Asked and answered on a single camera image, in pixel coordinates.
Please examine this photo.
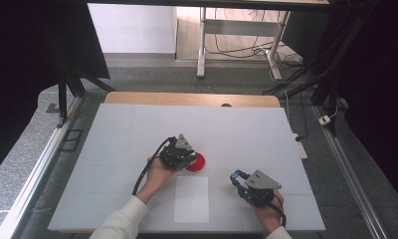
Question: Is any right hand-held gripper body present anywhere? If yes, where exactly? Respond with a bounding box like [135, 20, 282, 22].
[236, 169, 283, 208]

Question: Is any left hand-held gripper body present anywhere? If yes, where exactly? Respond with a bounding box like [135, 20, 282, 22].
[158, 133, 196, 172]

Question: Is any round red dish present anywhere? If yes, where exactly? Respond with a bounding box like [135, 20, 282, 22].
[184, 152, 207, 173]

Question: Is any white paper sheet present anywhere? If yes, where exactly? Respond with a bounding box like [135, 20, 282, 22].
[173, 175, 210, 224]

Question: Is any person's right hand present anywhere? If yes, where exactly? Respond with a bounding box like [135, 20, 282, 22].
[252, 188, 285, 235]

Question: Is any person's left hand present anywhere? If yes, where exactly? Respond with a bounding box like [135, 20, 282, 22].
[143, 155, 177, 201]

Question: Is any white cover board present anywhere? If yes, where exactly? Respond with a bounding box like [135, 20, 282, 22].
[47, 103, 326, 233]

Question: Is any wooden table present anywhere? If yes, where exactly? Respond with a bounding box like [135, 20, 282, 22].
[103, 91, 282, 109]

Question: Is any white power strip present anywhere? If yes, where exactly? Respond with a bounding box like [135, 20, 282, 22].
[293, 132, 308, 160]

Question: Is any black metal stand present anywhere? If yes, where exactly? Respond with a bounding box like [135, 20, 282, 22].
[262, 0, 380, 137]
[55, 64, 115, 129]

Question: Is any black curtain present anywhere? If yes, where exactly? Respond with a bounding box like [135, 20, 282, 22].
[319, 0, 398, 207]
[0, 0, 111, 177]

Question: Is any right hand-held gripper black cable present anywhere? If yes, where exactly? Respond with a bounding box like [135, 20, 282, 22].
[268, 191, 288, 229]

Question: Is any black power strip cable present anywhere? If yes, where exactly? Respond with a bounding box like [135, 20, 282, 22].
[284, 89, 309, 142]

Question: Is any aluminium rail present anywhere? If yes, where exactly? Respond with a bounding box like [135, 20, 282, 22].
[311, 105, 389, 239]
[0, 96, 86, 239]

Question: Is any tangle of floor cables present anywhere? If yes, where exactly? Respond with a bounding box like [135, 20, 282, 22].
[205, 8, 304, 69]

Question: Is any white desk frame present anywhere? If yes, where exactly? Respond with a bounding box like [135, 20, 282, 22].
[196, 7, 292, 81]

